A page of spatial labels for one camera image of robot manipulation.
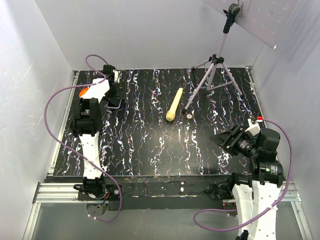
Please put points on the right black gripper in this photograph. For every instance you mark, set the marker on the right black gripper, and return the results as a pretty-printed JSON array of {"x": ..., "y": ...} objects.
[{"x": 224, "y": 139}]

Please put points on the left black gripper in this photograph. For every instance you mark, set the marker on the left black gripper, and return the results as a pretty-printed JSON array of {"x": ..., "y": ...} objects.
[{"x": 120, "y": 94}]

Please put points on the purple cased smartphone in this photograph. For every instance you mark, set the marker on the purple cased smartphone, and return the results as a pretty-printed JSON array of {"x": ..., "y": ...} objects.
[{"x": 114, "y": 105}]

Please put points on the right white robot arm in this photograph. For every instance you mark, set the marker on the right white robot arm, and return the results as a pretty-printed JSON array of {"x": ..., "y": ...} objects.
[{"x": 255, "y": 195}]

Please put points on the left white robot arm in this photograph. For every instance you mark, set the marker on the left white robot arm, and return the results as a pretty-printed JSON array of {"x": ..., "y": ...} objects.
[{"x": 87, "y": 123}]

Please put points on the orange curved plastic piece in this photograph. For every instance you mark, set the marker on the orange curved plastic piece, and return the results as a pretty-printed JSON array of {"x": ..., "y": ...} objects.
[{"x": 83, "y": 91}]

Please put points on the cream toy microphone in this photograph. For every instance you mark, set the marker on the cream toy microphone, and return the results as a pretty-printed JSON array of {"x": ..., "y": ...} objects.
[{"x": 171, "y": 113}]

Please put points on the perforated grey board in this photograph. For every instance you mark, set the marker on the perforated grey board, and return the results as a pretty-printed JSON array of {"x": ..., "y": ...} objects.
[{"x": 264, "y": 19}]

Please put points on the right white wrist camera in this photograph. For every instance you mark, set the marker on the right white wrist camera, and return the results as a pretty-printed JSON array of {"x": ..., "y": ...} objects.
[{"x": 254, "y": 126}]

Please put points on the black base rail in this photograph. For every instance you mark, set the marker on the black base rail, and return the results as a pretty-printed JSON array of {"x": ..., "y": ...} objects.
[{"x": 160, "y": 193}]

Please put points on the aluminium frame rail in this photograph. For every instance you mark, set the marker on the aluminium frame rail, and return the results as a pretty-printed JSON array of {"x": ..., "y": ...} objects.
[{"x": 56, "y": 193}]

